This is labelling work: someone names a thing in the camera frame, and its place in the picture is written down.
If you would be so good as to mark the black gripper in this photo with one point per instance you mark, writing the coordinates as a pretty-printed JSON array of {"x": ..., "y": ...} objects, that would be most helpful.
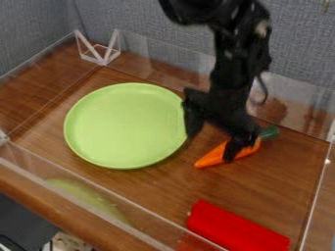
[{"x": 222, "y": 107}]

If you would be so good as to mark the light green plate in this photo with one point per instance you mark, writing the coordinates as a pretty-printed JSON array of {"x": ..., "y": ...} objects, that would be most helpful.
[{"x": 126, "y": 126}]

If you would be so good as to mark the red cloth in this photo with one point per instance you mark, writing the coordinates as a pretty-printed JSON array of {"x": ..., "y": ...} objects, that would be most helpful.
[{"x": 231, "y": 231}]

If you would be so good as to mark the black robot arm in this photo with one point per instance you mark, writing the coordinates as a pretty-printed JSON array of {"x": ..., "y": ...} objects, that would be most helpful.
[{"x": 240, "y": 23}]

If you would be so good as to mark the orange toy carrot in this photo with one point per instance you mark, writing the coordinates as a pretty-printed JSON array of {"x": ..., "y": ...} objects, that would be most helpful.
[{"x": 214, "y": 157}]

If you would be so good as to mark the clear acrylic corner bracket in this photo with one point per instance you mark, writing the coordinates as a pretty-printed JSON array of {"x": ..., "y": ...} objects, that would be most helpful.
[{"x": 95, "y": 53}]

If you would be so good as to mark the clear acrylic enclosure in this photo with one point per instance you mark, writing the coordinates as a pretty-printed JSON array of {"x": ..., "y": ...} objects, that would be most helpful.
[{"x": 135, "y": 210}]

